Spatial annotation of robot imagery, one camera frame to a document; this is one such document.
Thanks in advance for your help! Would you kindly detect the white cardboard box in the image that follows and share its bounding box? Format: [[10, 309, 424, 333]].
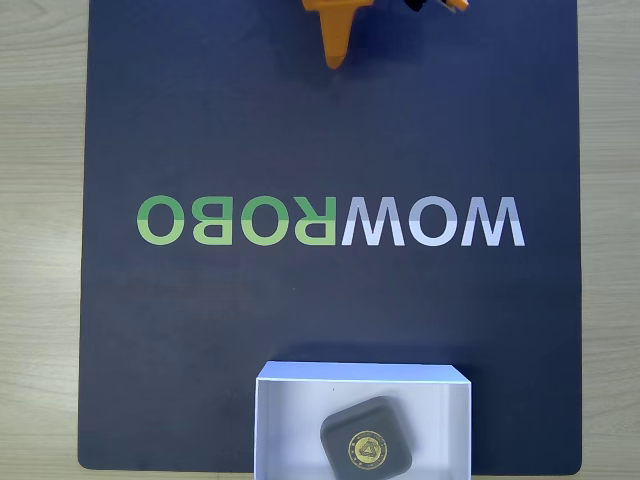
[[253, 360, 473, 480]]

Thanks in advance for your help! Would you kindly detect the orange camera mount with board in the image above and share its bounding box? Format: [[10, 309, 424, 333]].
[[403, 0, 471, 15]]

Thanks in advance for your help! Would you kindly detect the grey square usb device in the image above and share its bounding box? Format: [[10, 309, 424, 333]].
[[319, 395, 415, 480]]

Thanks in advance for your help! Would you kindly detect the dark mat with WOWROBO print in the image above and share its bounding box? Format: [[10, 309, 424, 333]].
[[77, 0, 584, 474]]

